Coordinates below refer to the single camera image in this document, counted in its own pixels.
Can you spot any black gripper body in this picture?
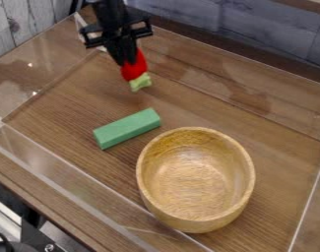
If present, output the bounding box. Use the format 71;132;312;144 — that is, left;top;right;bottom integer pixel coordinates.
79;15;153;48

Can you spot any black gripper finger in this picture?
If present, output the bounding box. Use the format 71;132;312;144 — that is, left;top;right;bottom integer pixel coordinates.
122;35;137;64
105;39;123;66

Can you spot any red plush strawberry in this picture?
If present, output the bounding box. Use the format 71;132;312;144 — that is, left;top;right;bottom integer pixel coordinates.
121;50;151;93

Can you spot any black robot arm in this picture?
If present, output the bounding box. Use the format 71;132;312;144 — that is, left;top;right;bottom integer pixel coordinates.
79;0;153;66

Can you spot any green foam block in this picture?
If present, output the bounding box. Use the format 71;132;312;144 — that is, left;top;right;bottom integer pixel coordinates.
92;108;161;150

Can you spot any wooden bowl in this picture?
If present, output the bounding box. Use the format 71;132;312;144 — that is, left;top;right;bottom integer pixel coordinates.
135;127;256;233

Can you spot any clear acrylic enclosure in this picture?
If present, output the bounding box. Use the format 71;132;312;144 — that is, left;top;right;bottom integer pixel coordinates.
0;20;320;252

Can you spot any black mount bracket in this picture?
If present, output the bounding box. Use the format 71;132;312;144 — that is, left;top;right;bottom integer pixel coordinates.
20;220;66;252

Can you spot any black cable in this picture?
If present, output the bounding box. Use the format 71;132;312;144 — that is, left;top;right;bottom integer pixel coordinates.
0;229;15;252

